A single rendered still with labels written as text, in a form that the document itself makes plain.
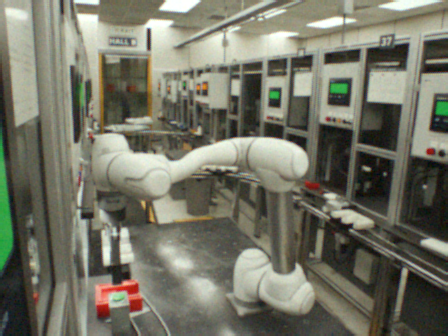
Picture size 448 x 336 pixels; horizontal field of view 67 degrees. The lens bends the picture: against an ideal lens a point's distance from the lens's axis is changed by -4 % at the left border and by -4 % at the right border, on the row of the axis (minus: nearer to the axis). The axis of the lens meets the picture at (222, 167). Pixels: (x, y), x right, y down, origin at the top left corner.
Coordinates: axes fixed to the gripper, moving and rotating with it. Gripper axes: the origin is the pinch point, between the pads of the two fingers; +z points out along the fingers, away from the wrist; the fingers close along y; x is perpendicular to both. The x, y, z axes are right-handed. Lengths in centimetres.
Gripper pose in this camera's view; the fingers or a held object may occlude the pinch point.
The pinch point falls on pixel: (116, 269)
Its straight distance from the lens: 114.7
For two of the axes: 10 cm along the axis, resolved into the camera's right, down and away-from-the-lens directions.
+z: -0.3, 9.8, 2.1
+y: 3.4, 2.1, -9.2
